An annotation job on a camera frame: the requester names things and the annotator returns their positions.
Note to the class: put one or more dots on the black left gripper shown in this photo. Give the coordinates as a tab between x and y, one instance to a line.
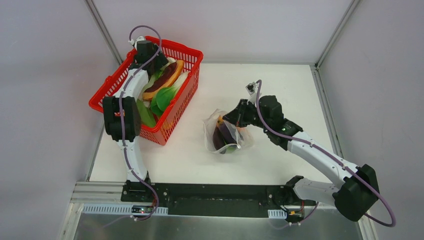
158	62

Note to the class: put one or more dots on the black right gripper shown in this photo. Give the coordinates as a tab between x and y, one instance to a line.
241	113

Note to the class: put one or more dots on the clear dotted zip top bag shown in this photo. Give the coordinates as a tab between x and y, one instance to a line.
241	135

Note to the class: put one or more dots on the green round vegetable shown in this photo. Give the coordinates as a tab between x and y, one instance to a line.
231	149

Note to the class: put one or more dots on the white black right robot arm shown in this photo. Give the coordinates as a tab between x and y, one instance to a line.
349	186

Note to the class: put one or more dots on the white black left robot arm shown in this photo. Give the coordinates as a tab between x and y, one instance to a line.
122	119

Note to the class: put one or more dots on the green leafy lettuce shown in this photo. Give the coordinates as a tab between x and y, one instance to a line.
149	84

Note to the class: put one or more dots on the red plastic basket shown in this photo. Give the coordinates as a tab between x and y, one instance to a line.
171	103

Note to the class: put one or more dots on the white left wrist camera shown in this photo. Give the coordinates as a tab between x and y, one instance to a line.
138	39

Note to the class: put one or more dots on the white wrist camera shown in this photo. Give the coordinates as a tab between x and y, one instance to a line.
252	89
138	39

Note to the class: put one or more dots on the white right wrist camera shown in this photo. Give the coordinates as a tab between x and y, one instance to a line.
252	89

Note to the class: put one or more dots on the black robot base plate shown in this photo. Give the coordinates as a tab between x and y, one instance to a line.
214	200

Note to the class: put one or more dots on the aluminium frame rail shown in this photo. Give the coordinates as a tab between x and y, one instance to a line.
99	192

